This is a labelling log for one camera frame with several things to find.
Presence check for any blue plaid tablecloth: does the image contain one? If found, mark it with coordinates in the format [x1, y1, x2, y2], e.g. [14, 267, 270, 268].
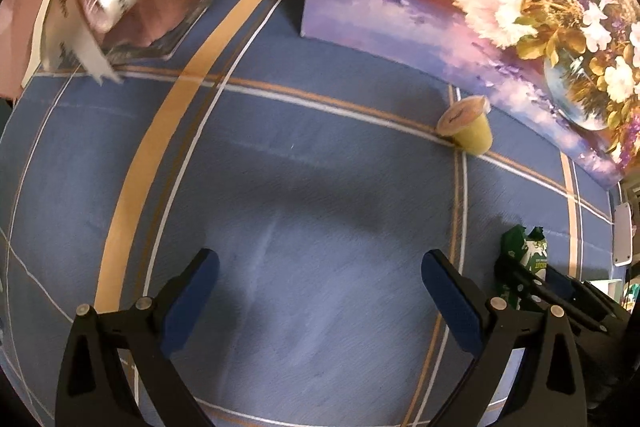
[0, 0, 626, 427]

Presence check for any green biscuit packet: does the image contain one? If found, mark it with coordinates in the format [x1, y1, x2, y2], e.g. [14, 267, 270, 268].
[500, 226, 551, 308]

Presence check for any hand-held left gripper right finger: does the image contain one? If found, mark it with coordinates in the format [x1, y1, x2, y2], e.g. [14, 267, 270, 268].
[421, 249, 588, 427]

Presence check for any yellow pudding cup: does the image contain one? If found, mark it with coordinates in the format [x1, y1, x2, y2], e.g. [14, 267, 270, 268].
[436, 95, 493, 156]

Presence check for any flower painting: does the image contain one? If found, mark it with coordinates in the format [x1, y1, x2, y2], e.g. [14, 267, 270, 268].
[300, 0, 640, 188]

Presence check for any white plastic box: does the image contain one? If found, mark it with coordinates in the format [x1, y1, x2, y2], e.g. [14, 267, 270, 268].
[612, 202, 634, 268]

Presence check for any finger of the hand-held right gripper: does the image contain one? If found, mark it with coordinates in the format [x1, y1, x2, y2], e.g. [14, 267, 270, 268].
[544, 264, 631, 334]
[494, 252, 557, 313]

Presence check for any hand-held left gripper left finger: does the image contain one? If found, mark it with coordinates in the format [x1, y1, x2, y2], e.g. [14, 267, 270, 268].
[55, 248, 221, 427]

